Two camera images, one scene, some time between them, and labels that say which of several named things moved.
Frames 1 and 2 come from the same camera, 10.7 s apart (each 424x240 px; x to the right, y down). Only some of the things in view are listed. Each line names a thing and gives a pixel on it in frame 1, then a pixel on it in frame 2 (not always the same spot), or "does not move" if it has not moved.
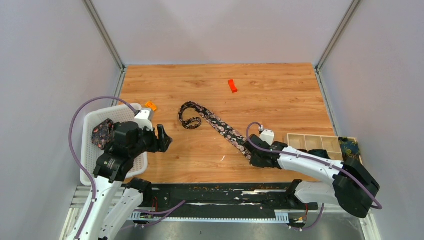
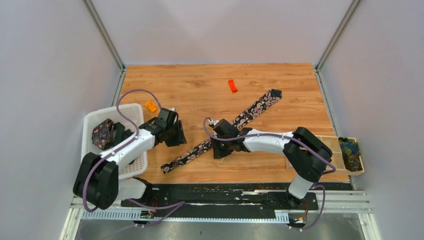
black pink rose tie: [231, 134] to [269, 97]
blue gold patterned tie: [350, 149] does not move
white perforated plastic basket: [91, 153] does not move
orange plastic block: [150, 105] does not move
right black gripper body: [254, 161] to [228, 143]
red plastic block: [232, 85] does not move
